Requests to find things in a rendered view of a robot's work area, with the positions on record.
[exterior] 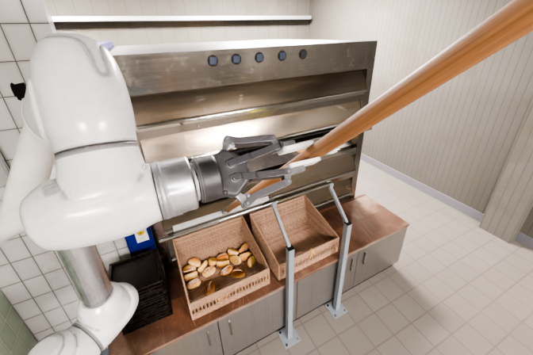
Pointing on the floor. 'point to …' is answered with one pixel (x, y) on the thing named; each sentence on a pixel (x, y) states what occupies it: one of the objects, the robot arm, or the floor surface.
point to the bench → (274, 291)
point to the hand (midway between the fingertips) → (299, 155)
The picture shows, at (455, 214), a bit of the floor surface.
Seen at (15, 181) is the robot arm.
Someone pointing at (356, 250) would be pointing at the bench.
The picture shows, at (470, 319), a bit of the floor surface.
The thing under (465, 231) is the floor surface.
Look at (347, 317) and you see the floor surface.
